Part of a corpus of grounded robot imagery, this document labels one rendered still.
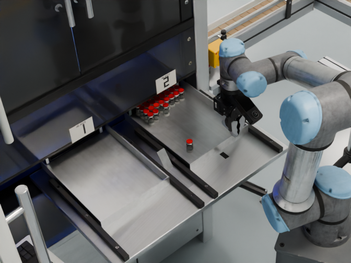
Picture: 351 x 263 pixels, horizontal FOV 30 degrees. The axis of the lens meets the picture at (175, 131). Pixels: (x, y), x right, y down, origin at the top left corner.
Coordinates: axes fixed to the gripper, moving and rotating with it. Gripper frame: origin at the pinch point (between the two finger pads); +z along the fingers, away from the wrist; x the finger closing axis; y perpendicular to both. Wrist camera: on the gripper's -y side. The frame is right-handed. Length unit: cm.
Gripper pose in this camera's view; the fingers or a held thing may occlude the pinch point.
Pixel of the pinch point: (237, 134)
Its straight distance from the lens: 214.6
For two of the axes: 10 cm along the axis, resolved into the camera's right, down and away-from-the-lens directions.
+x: -7.6, 4.8, -4.3
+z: 0.7, 7.3, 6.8
